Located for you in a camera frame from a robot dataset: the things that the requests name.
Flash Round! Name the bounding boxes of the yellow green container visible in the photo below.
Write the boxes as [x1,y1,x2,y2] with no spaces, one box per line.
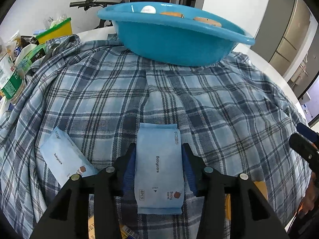
[36,17,72,44]

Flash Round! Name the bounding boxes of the green white carton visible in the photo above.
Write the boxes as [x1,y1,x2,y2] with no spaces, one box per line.
[1,53,24,100]

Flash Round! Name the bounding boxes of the blue plaid shirt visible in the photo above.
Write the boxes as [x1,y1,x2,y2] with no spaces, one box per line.
[1,35,311,238]

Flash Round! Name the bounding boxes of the grey gold refrigerator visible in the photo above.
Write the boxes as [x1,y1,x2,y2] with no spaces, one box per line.
[251,0,310,75]

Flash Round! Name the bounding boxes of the light blue wipes pack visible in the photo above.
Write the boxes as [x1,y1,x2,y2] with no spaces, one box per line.
[40,127,98,186]
[134,123,184,215]

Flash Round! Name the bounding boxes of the black folding bicycle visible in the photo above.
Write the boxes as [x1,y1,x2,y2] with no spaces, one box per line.
[69,0,125,29]

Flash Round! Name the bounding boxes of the blue plastic basin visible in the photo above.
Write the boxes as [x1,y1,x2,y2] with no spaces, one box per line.
[97,2,255,66]

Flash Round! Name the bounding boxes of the beige round perforated disc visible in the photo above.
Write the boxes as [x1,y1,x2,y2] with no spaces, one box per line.
[194,17,222,27]

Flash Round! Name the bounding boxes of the person right hand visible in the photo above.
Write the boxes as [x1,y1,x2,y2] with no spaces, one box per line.
[297,172,318,218]

